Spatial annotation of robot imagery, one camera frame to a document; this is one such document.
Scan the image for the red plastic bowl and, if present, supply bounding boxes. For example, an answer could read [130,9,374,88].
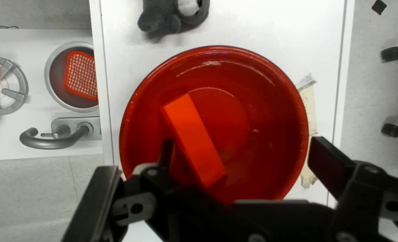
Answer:
[118,46,309,204]

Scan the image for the orange mesh strainer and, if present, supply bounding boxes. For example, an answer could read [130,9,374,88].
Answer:
[63,52,98,101]

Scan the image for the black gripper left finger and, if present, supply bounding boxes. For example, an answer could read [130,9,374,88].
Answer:
[62,140,180,242]

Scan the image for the white toy cabinet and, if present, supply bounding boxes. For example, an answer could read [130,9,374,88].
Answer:
[87,0,356,242]

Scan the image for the grey plush toy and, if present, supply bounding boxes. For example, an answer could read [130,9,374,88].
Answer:
[137,0,210,38]

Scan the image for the grey toy stove burner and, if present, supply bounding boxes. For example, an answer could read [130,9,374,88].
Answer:
[0,57,28,116]

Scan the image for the orange rectangular block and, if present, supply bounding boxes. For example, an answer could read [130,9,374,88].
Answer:
[160,95,226,189]

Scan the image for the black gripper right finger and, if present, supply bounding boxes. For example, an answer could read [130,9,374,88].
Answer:
[308,136,398,242]

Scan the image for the grey toy faucet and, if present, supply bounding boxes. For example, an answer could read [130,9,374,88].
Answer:
[19,116,101,150]

